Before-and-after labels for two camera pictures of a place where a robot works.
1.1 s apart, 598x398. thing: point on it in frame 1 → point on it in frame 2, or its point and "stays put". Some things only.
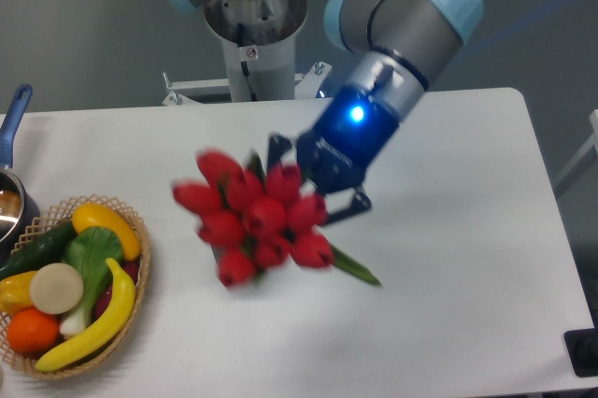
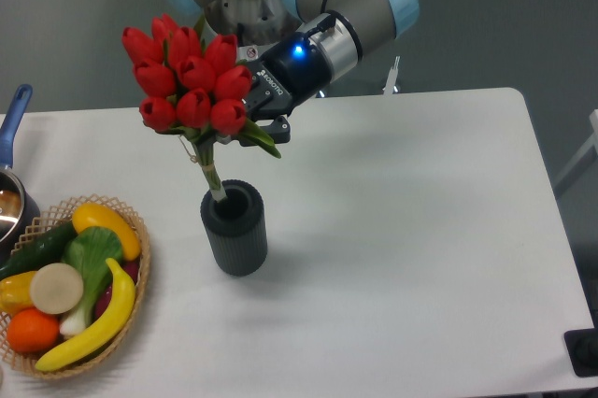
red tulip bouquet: (257, 219) → (192, 87)
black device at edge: (583, 348) stays put
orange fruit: (32, 331) stays put
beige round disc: (56, 288) stays put
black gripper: (353, 133) → (286, 76)
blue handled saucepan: (19, 212) stays put
